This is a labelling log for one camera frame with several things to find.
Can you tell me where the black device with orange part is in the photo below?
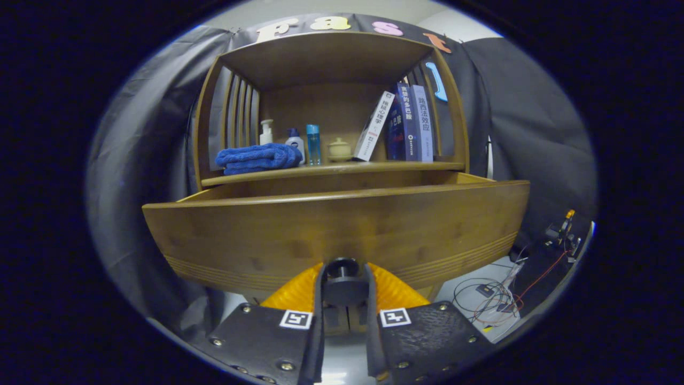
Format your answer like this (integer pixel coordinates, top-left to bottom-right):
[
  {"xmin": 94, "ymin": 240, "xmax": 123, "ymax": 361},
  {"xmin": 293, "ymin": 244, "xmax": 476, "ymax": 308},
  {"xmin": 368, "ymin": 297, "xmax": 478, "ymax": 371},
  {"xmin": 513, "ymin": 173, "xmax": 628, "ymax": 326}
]
[{"xmin": 542, "ymin": 209, "xmax": 583, "ymax": 264}]

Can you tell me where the wooden countertop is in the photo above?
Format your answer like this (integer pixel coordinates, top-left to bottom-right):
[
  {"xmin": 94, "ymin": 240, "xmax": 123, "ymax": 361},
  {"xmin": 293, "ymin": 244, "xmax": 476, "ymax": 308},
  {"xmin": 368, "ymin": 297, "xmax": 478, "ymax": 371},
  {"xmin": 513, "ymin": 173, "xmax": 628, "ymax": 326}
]
[{"xmin": 201, "ymin": 160, "xmax": 465, "ymax": 188}]

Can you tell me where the wooden drawer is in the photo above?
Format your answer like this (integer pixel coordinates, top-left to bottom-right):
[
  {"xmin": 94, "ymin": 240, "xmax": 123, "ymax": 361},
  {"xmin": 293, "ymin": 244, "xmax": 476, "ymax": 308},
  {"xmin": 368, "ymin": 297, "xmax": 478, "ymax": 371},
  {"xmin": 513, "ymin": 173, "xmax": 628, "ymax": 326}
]
[{"xmin": 142, "ymin": 171, "xmax": 531, "ymax": 300}]

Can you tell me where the white bottle with blue cap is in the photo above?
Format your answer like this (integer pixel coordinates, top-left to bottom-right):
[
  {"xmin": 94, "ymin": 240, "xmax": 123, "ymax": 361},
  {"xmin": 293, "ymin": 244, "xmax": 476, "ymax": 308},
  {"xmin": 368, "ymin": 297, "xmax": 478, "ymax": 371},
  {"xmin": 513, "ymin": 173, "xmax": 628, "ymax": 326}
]
[{"xmin": 285, "ymin": 128, "xmax": 306, "ymax": 165}]

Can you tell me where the dark blue book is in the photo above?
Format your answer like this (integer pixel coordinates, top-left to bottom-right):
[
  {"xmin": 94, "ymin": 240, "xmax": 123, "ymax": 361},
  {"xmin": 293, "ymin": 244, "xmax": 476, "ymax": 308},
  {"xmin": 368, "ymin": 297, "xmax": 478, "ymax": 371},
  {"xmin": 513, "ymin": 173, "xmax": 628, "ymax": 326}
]
[{"xmin": 386, "ymin": 82, "xmax": 418, "ymax": 161}]

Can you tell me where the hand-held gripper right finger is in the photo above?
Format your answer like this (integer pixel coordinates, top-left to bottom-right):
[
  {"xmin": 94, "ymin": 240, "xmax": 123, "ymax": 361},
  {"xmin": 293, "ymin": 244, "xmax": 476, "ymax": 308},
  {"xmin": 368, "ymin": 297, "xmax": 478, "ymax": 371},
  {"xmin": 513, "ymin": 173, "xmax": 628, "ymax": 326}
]
[{"xmin": 365, "ymin": 262, "xmax": 495, "ymax": 383}]

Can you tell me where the clear blue bottle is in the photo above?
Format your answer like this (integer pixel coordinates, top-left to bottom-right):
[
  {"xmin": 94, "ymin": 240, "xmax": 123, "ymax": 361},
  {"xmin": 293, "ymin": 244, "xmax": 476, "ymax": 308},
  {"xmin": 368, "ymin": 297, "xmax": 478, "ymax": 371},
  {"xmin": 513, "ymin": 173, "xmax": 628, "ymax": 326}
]
[{"xmin": 306, "ymin": 124, "xmax": 322, "ymax": 166}]

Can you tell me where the bundle of floor cables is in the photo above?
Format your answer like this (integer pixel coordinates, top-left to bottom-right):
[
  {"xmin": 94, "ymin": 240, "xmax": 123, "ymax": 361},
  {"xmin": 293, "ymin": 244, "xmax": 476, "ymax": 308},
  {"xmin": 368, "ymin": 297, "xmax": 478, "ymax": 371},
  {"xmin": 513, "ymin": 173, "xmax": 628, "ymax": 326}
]
[{"xmin": 453, "ymin": 257, "xmax": 567, "ymax": 327}]

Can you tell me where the pale blue book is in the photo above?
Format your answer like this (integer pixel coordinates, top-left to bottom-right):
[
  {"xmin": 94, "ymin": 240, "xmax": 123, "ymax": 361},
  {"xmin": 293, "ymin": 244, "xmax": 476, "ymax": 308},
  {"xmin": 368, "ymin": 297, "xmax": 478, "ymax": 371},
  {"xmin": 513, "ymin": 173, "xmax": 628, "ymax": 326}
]
[{"xmin": 410, "ymin": 84, "xmax": 434, "ymax": 163}]

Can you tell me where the white book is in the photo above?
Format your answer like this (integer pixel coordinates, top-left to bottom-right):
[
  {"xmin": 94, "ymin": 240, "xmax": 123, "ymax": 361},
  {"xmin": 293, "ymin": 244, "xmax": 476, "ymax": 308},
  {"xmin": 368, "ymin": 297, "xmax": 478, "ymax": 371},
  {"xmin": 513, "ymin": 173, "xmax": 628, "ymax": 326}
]
[{"xmin": 353, "ymin": 91, "xmax": 396, "ymax": 162}]

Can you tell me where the beige lidded teacup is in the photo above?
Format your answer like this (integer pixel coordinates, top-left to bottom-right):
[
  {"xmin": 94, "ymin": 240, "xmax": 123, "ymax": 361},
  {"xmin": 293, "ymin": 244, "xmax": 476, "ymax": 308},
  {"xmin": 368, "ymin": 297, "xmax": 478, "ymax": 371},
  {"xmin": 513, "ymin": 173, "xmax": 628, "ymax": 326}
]
[{"xmin": 327, "ymin": 137, "xmax": 353, "ymax": 163}]

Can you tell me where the blue folded towel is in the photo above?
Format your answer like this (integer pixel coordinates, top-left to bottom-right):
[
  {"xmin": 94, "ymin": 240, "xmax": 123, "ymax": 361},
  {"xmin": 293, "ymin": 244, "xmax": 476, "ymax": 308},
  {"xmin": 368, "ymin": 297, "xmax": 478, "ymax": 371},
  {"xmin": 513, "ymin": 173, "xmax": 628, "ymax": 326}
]
[{"xmin": 215, "ymin": 143, "xmax": 303, "ymax": 175}]

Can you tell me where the wooden cabinet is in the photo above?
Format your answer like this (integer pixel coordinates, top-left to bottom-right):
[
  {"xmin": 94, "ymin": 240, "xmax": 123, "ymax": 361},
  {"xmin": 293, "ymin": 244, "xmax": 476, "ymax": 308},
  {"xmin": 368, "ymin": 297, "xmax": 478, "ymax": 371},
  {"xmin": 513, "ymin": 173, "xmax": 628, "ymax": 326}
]
[{"xmin": 192, "ymin": 31, "xmax": 471, "ymax": 337}]

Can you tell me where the black backdrop cloth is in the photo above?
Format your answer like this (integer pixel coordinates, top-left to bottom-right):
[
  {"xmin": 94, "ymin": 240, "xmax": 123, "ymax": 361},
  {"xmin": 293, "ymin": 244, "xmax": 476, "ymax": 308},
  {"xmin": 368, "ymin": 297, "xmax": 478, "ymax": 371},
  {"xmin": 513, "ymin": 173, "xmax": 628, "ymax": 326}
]
[{"xmin": 85, "ymin": 13, "xmax": 599, "ymax": 321}]

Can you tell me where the black round drawer knob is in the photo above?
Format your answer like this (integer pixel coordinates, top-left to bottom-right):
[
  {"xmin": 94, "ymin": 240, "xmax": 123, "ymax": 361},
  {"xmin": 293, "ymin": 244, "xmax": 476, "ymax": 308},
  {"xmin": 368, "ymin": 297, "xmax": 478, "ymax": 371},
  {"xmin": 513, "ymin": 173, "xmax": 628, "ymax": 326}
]
[{"xmin": 323, "ymin": 258, "xmax": 369, "ymax": 306}]

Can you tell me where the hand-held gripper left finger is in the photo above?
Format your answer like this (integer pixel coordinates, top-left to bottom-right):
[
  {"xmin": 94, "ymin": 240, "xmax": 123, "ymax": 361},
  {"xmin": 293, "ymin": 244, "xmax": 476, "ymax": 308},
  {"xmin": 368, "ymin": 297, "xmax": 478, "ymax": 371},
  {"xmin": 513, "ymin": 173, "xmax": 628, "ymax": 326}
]
[{"xmin": 206, "ymin": 262, "xmax": 325, "ymax": 385}]

